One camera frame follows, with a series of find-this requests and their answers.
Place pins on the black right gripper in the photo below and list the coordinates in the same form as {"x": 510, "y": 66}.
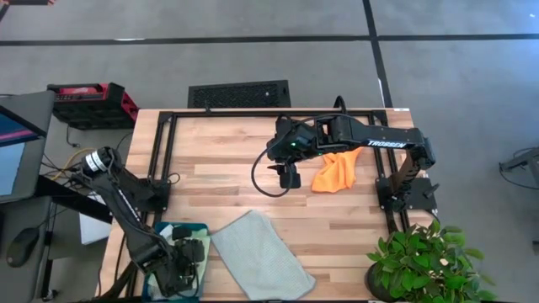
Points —
{"x": 290, "y": 139}

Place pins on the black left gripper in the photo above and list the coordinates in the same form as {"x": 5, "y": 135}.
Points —
{"x": 187, "y": 256}

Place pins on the orange microfiber towel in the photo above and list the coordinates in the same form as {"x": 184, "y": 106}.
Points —
{"x": 337, "y": 177}

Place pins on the large grey waffle towel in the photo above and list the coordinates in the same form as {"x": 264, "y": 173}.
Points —
{"x": 261, "y": 261}

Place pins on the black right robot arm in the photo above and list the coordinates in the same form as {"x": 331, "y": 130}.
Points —
{"x": 379, "y": 139}

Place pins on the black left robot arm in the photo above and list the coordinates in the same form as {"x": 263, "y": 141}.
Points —
{"x": 126, "y": 210}

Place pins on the blue plastic bin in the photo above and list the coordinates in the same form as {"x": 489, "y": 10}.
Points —
{"x": 198, "y": 226}

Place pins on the black perforated panel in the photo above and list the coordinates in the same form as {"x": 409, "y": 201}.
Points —
{"x": 240, "y": 94}

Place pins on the white paper sheet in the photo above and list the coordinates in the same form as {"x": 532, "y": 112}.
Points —
{"x": 92, "y": 229}

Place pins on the black computer mouse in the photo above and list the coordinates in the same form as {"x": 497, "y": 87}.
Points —
{"x": 23, "y": 246}

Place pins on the red and black toolbox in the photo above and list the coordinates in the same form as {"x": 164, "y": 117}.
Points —
{"x": 92, "y": 109}

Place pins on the dark grey desk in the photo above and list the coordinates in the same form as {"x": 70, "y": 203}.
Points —
{"x": 12, "y": 286}

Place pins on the green potted plant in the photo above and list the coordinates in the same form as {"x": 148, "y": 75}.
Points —
{"x": 421, "y": 269}

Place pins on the grey computer monitor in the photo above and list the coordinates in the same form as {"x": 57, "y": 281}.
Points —
{"x": 12, "y": 168}

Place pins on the black metal stand leg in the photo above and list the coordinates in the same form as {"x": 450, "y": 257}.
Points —
{"x": 524, "y": 160}

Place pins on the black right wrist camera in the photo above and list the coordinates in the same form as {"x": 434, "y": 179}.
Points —
{"x": 290, "y": 177}

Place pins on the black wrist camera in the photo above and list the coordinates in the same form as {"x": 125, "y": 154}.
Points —
{"x": 181, "y": 232}
{"x": 290, "y": 177}

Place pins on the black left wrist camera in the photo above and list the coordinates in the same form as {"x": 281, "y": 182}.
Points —
{"x": 181, "y": 232}

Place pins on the black metal table frame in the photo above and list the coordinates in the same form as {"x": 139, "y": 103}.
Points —
{"x": 231, "y": 113}

